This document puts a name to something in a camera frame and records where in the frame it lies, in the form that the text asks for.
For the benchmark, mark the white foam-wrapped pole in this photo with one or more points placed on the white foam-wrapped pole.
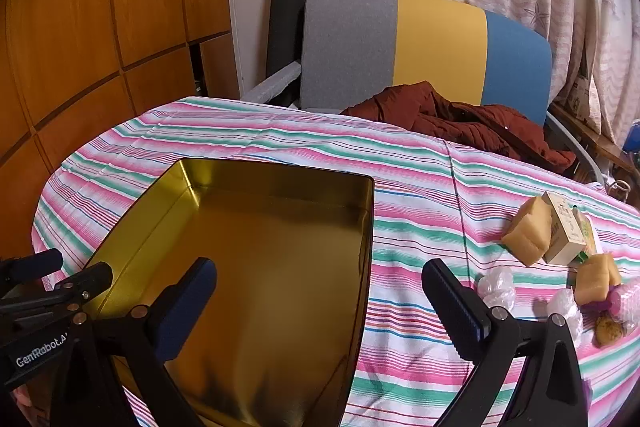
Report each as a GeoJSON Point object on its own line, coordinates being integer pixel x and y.
{"type": "Point", "coordinates": [272, 84]}

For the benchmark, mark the pink bubble-wrapped item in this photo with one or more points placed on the pink bubble-wrapped item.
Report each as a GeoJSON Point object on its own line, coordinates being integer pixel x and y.
{"type": "Point", "coordinates": [631, 302]}

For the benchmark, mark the yellow green snack packet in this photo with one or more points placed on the yellow green snack packet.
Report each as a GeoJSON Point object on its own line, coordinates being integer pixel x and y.
{"type": "Point", "coordinates": [587, 232]}

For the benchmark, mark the white bubble-wrapped item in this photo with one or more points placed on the white bubble-wrapped item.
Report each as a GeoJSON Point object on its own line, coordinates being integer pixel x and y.
{"type": "Point", "coordinates": [565, 307]}
{"type": "Point", "coordinates": [495, 287]}

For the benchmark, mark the brown speckled snack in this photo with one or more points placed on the brown speckled snack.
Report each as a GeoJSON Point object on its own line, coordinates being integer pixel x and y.
{"type": "Point", "coordinates": [610, 329]}

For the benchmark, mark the cream cardboard box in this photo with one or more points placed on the cream cardboard box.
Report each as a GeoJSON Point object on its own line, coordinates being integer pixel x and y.
{"type": "Point", "coordinates": [562, 237]}

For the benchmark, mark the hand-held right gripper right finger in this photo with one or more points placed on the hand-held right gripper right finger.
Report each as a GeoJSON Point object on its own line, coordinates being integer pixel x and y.
{"type": "Point", "coordinates": [452, 307]}

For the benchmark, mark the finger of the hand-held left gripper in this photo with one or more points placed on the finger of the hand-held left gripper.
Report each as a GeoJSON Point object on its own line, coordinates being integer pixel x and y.
{"type": "Point", "coordinates": [90, 279]}
{"type": "Point", "coordinates": [35, 266]}

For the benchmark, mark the purple item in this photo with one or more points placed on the purple item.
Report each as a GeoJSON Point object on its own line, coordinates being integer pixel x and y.
{"type": "Point", "coordinates": [611, 303]}

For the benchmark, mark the dark red jacket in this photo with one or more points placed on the dark red jacket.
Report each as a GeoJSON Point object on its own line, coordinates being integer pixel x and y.
{"type": "Point", "coordinates": [450, 117]}

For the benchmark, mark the printed cardboard box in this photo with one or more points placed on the printed cardboard box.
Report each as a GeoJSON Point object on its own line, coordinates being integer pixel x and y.
{"type": "Point", "coordinates": [584, 94]}

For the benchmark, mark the tan sponge block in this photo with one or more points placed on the tan sponge block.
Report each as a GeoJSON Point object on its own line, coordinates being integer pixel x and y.
{"type": "Point", "coordinates": [597, 279]}
{"type": "Point", "coordinates": [525, 232]}

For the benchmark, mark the black rolled mat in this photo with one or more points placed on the black rolled mat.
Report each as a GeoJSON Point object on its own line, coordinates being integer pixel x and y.
{"type": "Point", "coordinates": [285, 22]}

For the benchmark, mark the wooden side desk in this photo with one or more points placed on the wooden side desk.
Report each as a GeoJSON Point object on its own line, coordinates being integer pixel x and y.
{"type": "Point", "coordinates": [600, 142]}

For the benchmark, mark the wooden wardrobe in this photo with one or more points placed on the wooden wardrobe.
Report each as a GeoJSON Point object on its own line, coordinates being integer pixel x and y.
{"type": "Point", "coordinates": [100, 7]}

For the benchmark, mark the grey yellow blue chair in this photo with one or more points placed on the grey yellow blue chair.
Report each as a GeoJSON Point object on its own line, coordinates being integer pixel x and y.
{"type": "Point", "coordinates": [350, 47]}

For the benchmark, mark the striped pink green tablecloth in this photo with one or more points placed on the striped pink green tablecloth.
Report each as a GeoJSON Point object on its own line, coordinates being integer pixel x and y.
{"type": "Point", "coordinates": [425, 167]}

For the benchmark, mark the gold metal tin box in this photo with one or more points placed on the gold metal tin box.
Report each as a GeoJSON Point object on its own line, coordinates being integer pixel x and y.
{"type": "Point", "coordinates": [280, 257]}

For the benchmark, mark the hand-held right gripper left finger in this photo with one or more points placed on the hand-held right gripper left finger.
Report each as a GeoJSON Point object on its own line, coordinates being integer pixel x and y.
{"type": "Point", "coordinates": [192, 302]}

